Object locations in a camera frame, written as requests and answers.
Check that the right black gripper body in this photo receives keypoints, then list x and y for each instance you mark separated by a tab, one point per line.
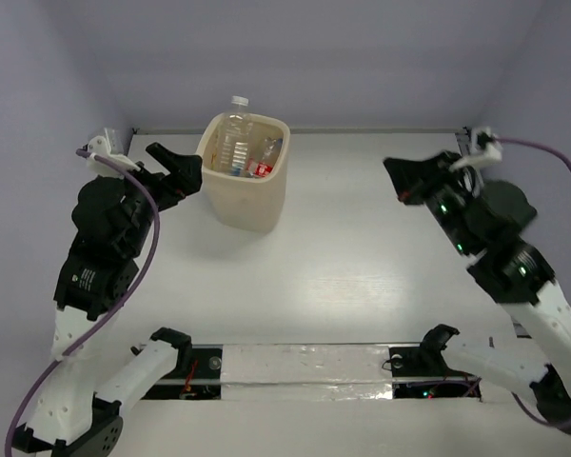
447	206

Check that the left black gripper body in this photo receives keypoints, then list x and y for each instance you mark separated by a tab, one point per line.
169	180

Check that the large clear ribbed bottle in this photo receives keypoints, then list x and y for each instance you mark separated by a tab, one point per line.
233	147

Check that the red label red cap bottle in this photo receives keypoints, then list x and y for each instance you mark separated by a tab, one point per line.
261	164

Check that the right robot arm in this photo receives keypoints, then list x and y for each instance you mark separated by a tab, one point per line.
516	276

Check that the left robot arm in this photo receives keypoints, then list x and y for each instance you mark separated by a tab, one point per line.
75	415

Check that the cream plastic waste bin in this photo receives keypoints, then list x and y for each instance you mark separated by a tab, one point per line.
253	204

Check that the silver tape strip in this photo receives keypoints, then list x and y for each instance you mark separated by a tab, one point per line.
314	373

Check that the aluminium rail right edge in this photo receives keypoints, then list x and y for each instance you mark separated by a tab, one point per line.
464	140

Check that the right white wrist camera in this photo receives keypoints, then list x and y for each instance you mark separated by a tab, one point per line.
485	151

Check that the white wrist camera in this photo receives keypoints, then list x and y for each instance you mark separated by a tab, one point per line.
485	151
107	150

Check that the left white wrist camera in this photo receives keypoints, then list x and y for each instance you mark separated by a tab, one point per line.
107	150

